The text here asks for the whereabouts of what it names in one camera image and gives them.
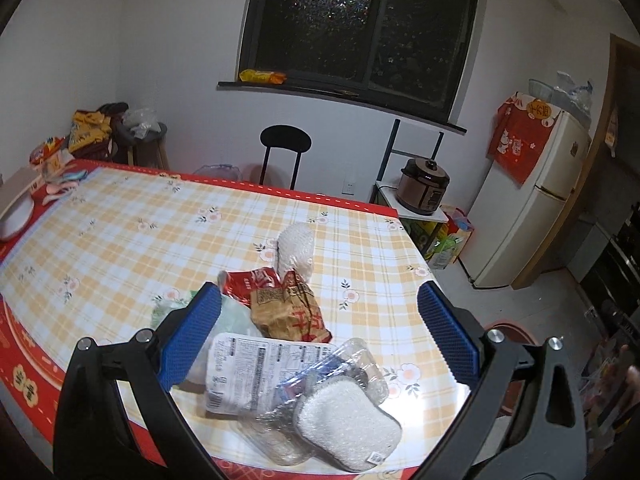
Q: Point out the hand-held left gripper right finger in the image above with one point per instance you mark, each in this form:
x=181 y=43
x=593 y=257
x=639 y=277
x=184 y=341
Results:
x=450 y=340

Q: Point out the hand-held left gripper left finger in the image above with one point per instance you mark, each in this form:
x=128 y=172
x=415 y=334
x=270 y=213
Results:
x=192 y=335

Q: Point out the white plastic bag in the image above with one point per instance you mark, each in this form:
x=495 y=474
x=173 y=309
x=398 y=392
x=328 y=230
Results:
x=235 y=317

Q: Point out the white printed label packet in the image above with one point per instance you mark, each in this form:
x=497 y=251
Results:
x=245 y=370

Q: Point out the brown round trash bin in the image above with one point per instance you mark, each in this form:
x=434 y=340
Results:
x=517 y=332

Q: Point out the clear plastic packaging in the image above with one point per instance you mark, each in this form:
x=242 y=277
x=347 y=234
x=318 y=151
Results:
x=360 y=360

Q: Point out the colourful shopping bag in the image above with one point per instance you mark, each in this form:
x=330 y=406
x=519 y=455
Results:
x=455 y=240

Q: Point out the yellow plaid tablecloth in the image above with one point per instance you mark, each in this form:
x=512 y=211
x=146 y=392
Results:
x=150 y=240

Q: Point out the green boxes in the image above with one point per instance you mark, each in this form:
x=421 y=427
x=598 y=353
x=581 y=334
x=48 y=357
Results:
x=425 y=237

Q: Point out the white foam fruit net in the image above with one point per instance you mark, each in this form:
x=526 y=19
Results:
x=295 y=250

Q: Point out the cream refrigerator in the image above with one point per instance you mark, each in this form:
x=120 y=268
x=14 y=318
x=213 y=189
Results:
x=520 y=225

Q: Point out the white shelf board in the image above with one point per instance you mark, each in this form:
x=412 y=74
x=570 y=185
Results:
x=395 y=202

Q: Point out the brown rice cooker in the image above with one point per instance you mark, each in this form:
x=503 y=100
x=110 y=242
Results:
x=424 y=187

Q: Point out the clear plastic bowl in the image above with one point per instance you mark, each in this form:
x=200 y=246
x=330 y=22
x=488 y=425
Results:
x=217 y=171

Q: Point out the black kitchen cabinet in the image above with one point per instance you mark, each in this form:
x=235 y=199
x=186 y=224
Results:
x=610 y=265

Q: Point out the dark round stool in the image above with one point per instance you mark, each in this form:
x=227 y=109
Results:
x=150 y=142

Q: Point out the pink and blue cloths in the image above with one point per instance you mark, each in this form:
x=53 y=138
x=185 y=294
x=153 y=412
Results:
x=67 y=182

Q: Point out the white round plate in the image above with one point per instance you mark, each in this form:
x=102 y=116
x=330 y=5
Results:
x=15 y=220

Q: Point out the red printed cloth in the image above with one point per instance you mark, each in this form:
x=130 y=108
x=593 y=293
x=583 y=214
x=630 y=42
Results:
x=520 y=140

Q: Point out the black chair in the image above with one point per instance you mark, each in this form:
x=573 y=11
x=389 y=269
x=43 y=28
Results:
x=285 y=137

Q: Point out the crumpled clear plastic bag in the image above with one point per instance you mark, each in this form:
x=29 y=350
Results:
x=140 y=122

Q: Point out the yellow snack bags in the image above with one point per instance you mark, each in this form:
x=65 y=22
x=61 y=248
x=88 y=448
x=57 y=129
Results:
x=90 y=130

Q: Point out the colourful snack packs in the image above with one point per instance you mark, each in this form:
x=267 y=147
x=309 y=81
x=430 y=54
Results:
x=50 y=152

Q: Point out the dark window sill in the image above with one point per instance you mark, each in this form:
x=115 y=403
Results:
x=350 y=97

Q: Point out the orange snack packet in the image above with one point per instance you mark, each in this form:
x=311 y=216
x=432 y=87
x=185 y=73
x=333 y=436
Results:
x=262 y=77

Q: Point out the clear plastic container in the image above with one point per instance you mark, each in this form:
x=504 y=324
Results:
x=542 y=88

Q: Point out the clear plastic bags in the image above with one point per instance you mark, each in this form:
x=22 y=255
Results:
x=575 y=92

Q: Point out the dark window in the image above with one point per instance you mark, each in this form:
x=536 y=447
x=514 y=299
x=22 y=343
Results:
x=360 y=25

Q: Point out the white wall socket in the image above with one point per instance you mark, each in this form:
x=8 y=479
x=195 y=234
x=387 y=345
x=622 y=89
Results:
x=349 y=186

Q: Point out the wooden door frame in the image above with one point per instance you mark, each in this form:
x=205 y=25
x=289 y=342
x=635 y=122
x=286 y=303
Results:
x=597 y=145

